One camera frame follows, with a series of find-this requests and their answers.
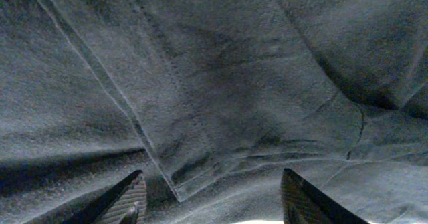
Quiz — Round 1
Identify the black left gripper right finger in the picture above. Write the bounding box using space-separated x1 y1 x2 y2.
281 168 368 224

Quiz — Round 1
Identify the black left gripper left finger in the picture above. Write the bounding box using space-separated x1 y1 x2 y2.
62 170 147 224

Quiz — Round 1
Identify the dark green Nike t-shirt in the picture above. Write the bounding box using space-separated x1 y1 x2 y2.
1 0 427 223

